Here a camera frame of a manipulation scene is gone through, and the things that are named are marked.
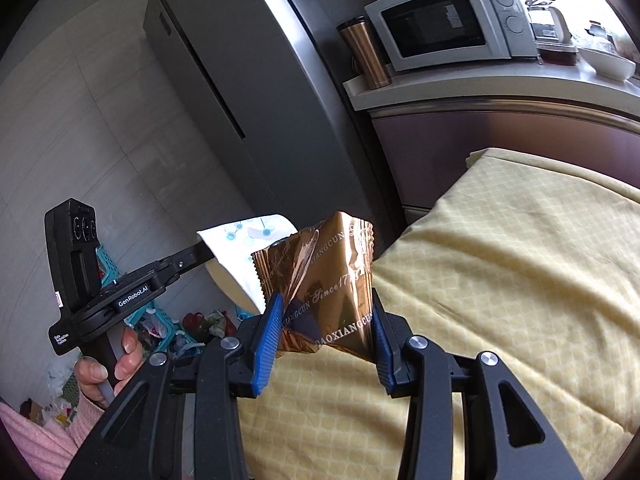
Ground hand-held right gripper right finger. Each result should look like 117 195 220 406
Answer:
371 287 586 480

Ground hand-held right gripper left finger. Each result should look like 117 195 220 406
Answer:
62 292 286 480

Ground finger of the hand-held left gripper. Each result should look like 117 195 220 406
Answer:
150 241 217 283

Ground white patterned paper cup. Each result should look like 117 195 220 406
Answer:
196 214 301 313

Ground golden snack wrapper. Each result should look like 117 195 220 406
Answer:
251 211 376 364

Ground person's left forearm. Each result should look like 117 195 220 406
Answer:
0 394 107 480

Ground person's left hand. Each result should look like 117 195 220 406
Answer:
74 326 146 406

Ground crumpled green white bag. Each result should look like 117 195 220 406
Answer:
206 310 237 342

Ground red jar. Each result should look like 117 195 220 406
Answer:
182 312 208 342

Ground teal plastic basket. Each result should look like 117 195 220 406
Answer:
95 245 183 356

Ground yellow tablecloth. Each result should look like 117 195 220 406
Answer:
235 147 640 480

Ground grey refrigerator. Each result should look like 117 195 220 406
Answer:
142 0 401 261

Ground kitchen base cabinet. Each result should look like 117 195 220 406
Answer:
342 57 640 226

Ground copper thermos flask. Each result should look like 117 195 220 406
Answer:
336 16 393 90

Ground white microwave oven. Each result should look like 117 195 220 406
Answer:
364 0 538 73

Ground dark food container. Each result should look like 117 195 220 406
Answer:
537 42 581 67

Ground white bowl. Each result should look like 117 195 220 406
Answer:
575 47 637 81

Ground white electric kettle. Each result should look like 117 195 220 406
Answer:
525 0 573 46

